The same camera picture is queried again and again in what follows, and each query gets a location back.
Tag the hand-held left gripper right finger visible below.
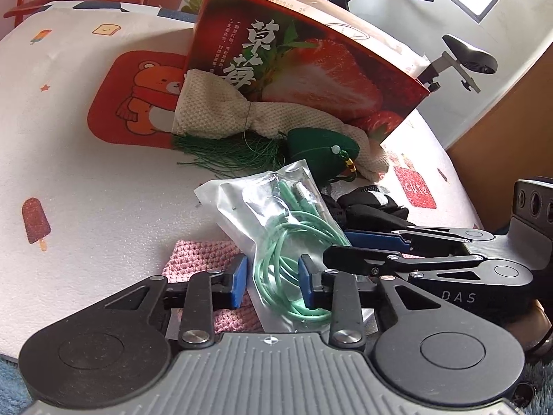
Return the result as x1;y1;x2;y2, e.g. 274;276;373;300
299;254;437;350

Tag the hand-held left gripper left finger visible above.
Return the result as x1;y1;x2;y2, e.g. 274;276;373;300
104;254;249;350

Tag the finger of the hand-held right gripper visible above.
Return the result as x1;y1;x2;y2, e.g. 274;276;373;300
323;244;487;277
346;228;494;252

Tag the black cloth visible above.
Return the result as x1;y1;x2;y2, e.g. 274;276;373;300
320;184;415;231

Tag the pink knitted cloth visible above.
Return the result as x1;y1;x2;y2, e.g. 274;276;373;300
162;239;264;333

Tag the bagged green cable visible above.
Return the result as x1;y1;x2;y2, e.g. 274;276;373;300
194;160;376;333

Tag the green tassel sachet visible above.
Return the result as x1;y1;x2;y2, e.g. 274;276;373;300
173;127;364;182

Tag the red strawberry cardboard box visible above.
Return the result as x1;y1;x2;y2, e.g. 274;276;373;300
181;0;432;145

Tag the person's right hand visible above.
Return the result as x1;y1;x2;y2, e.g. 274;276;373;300
503;300;553;357

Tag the brown wooden panel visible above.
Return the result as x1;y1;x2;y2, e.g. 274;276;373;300
447;47;553;234

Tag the black exercise bike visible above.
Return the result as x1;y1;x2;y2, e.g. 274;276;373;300
320;0;497;93

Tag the red bear mat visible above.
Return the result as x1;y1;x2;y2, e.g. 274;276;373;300
86;49;191;150

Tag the blue fluffy rug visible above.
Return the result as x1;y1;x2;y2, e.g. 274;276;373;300
0;346;553;415

